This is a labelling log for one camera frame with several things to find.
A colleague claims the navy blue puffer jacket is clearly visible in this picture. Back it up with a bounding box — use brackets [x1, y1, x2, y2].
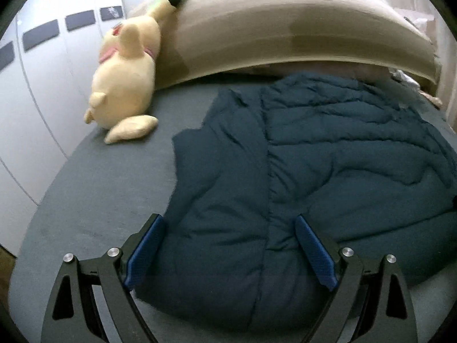
[136, 72, 456, 332]

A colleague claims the pink pillow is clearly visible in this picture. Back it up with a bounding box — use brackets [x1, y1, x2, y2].
[246, 61, 390, 82]

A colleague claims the yellow plush toy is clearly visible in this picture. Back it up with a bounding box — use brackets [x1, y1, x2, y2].
[84, 0, 183, 145]

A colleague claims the clutter pile beside bed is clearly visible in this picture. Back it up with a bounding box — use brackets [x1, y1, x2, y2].
[389, 8, 443, 109]

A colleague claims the wooden bed headboard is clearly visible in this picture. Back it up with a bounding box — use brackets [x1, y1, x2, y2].
[156, 0, 439, 88]

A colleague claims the white wardrobe with dark handles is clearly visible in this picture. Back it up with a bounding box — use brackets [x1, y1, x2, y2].
[1, 0, 123, 254]

